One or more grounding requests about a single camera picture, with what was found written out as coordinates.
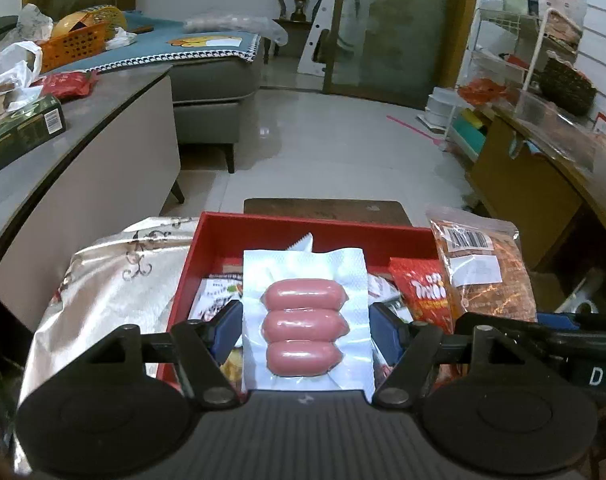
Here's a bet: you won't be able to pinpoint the orange plastic basket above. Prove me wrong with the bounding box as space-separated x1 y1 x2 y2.
35 20 108 73

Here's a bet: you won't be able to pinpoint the white red print packet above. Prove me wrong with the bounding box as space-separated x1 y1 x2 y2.
189 274 245 323

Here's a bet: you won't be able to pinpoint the white perforated board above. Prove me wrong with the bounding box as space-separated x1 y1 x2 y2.
295 0 364 93

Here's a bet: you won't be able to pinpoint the white plastic bag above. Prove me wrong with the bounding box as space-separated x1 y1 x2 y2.
0 4 54 111

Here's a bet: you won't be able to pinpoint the teal storage bin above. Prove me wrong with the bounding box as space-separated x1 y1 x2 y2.
450 107 489 158

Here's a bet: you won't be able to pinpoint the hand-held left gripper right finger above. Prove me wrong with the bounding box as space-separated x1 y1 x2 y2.
368 302 534 407

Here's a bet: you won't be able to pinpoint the red cardboard box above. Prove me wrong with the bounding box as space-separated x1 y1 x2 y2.
155 211 454 396

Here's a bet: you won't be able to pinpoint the pink sausage packet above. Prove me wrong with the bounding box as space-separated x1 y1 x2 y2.
240 232 376 392

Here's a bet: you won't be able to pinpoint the clear plastic bag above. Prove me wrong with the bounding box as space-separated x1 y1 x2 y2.
183 12 289 46

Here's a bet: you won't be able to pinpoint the wooden cabinet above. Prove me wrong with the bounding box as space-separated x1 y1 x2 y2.
466 105 606 271

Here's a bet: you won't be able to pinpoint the clear bag of red-brown snack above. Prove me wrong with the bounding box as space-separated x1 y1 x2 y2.
427 205 539 323

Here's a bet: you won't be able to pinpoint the red gummy packet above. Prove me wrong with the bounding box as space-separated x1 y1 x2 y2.
388 257 456 333

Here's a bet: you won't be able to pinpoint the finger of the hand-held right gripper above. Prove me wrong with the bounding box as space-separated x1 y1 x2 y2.
536 311 606 333
456 311 574 358

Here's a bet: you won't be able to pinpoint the red snack bag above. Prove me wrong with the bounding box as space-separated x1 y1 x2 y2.
42 70 100 100

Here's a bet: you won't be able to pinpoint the white storage drawers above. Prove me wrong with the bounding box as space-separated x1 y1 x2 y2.
425 86 464 128

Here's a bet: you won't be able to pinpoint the grey top side table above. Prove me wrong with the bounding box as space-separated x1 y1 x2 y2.
0 65 186 321

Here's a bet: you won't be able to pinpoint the teal sofa blanket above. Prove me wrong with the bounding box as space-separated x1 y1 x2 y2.
45 17 261 76

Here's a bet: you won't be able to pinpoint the clear plastic cover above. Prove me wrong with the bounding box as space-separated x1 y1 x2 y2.
513 87 606 176

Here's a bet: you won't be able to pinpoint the dark green box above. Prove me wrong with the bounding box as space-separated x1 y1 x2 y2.
0 94 67 181

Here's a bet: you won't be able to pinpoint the glass sliding door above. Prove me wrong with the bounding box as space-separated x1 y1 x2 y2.
328 0 476 111

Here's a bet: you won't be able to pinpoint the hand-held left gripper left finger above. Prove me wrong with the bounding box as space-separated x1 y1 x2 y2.
80 300 246 408

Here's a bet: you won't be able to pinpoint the grey sofa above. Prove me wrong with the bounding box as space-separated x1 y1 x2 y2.
0 10 264 173

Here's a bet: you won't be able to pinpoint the white wafer packet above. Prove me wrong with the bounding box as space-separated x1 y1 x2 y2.
367 274 415 323

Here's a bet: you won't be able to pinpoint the white wire rack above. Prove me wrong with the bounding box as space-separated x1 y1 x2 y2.
443 0 591 146

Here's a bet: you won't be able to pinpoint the dark wicker basket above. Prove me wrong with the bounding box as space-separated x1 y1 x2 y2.
537 50 598 117

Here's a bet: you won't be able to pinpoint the yellow round object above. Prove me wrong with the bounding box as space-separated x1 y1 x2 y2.
50 4 128 38

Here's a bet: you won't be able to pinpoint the yellow waffle packet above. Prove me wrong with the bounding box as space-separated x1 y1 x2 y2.
218 347 244 391

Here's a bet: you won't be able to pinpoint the pink stick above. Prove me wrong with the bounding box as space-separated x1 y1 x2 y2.
387 115 444 147

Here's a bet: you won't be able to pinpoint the orange red plastic bag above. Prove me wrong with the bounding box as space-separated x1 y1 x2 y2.
457 77 514 106

